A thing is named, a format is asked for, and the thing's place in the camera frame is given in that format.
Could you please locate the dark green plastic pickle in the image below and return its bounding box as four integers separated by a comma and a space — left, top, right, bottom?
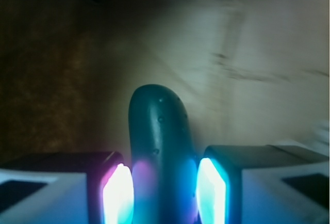
128, 84, 198, 223

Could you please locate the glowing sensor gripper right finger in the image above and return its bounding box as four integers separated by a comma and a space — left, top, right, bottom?
196, 145, 329, 223

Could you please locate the brown paper bag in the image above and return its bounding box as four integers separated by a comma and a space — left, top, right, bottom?
1, 0, 329, 161

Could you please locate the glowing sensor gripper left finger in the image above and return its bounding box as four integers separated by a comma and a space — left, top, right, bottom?
1, 152, 134, 223

